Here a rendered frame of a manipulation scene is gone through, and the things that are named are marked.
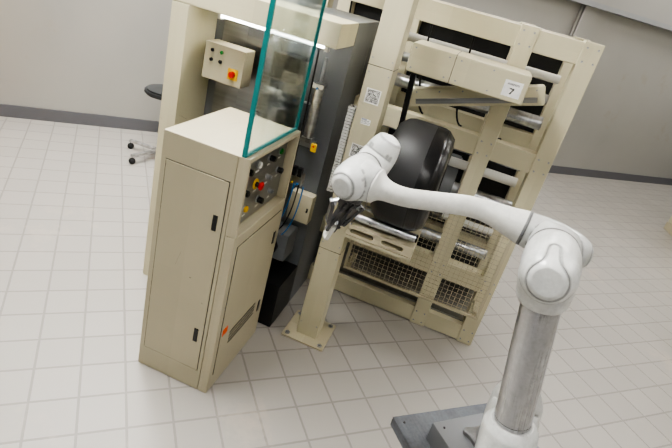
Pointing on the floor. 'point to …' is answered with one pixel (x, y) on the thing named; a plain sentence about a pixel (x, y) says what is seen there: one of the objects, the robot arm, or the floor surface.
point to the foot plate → (308, 336)
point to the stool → (141, 142)
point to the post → (382, 74)
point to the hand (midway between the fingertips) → (329, 230)
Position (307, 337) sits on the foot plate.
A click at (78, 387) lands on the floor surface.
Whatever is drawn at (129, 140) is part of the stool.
